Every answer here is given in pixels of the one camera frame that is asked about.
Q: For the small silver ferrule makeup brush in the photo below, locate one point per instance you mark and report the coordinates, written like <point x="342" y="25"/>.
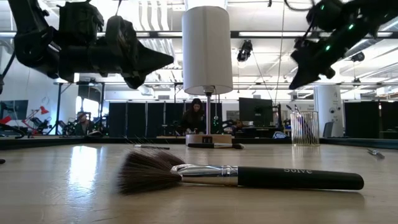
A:
<point x="376" y="153"/>

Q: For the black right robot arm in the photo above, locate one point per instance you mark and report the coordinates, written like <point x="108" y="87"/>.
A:
<point x="363" y="18"/>

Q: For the clear brush holder cup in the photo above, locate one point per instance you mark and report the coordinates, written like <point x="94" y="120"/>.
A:
<point x="304" y="143"/>

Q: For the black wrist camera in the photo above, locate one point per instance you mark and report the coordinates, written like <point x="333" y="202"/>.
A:
<point x="81" y="23"/>
<point x="304" y="43"/>

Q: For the black ceiling spot fixture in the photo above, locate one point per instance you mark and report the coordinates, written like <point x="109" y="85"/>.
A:
<point x="245" y="49"/>
<point x="357" y="56"/>

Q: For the black computer monitor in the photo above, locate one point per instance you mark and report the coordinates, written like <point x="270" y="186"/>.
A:
<point x="255" y="110"/>

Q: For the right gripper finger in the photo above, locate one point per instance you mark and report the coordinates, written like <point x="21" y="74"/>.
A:
<point x="299" y="77"/>

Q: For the large black fan makeup brush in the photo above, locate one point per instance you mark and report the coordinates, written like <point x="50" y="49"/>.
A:
<point x="280" y="179"/>

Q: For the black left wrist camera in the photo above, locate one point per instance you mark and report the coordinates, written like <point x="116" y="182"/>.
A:
<point x="81" y="23"/>

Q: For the black partition panels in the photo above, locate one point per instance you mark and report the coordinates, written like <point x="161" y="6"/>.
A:
<point x="140" y="119"/>
<point x="363" y="119"/>

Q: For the white shade wooden base lamp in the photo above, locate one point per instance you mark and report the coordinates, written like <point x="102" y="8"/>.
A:
<point x="206" y="46"/>

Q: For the thin dark makeup brush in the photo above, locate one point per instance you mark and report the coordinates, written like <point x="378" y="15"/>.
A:
<point x="289" y="107"/>

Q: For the person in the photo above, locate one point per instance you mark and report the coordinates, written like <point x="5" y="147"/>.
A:
<point x="83" y="124"/>
<point x="193" y="119"/>

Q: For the dark wall screen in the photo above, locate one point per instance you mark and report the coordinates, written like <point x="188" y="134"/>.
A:
<point x="15" y="109"/>

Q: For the thin black silver makeup brush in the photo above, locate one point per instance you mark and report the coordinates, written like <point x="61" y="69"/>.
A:
<point x="152" y="147"/>

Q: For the blue white rounded object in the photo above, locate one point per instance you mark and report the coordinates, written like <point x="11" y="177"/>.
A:
<point x="279" y="135"/>

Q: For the white round column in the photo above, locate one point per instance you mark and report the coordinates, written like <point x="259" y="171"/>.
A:
<point x="328" y="105"/>

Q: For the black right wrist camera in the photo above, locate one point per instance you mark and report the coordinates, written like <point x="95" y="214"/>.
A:
<point x="304" y="43"/>

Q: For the black table frame rail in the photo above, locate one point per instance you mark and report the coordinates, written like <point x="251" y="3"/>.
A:
<point x="31" y="142"/>

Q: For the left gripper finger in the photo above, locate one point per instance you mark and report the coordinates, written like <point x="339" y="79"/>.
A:
<point x="154" y="57"/>
<point x="135" y="81"/>

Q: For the grey office chair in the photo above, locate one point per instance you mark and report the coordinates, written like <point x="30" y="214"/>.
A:
<point x="328" y="129"/>

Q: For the black metal stand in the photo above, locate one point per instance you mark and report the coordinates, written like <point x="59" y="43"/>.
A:
<point x="58" y="109"/>

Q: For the red desk lamp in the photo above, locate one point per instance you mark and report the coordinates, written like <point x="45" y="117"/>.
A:
<point x="44" y="110"/>

